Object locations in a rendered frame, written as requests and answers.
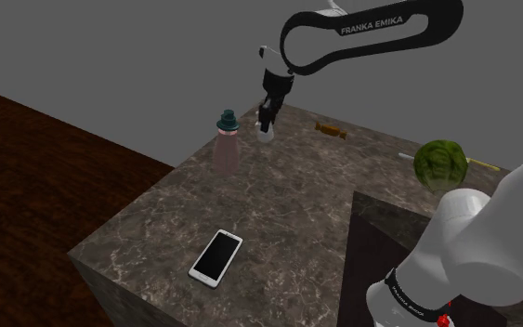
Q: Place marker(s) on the small white round object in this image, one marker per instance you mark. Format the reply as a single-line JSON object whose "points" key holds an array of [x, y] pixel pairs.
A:
{"points": [[266, 136]]}

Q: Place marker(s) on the pink bottle with green cap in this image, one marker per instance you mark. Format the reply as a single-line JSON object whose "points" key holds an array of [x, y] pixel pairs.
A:
{"points": [[225, 154]]}

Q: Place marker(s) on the green cabbage head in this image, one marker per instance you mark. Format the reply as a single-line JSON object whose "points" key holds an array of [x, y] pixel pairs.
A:
{"points": [[440, 165]]}

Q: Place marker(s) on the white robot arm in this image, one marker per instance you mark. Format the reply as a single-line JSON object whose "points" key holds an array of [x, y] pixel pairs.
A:
{"points": [[478, 235]]}

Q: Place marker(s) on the yellow pen with white tip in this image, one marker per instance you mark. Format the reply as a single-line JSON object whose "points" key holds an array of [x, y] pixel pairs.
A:
{"points": [[485, 164]]}

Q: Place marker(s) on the white smartphone with black screen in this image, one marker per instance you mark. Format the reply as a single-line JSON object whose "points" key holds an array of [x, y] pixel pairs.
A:
{"points": [[216, 258]]}

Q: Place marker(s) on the brown wrapped candy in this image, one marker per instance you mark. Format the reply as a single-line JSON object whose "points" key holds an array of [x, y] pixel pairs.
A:
{"points": [[330, 130]]}

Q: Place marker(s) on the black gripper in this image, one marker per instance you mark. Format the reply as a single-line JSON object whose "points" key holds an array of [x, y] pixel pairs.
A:
{"points": [[278, 83]]}

